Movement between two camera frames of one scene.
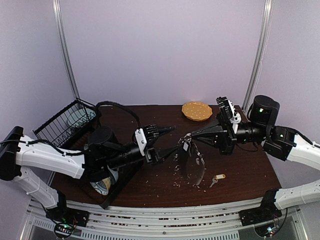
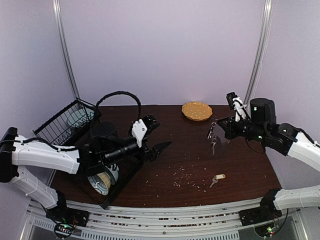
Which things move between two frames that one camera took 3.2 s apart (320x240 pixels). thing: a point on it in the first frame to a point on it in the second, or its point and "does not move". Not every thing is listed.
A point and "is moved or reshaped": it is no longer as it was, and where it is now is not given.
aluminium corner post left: [57, 10] does not move
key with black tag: [186, 141] is moved or reshaped
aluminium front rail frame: [219, 221] does not move
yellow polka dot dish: [196, 111] does not move
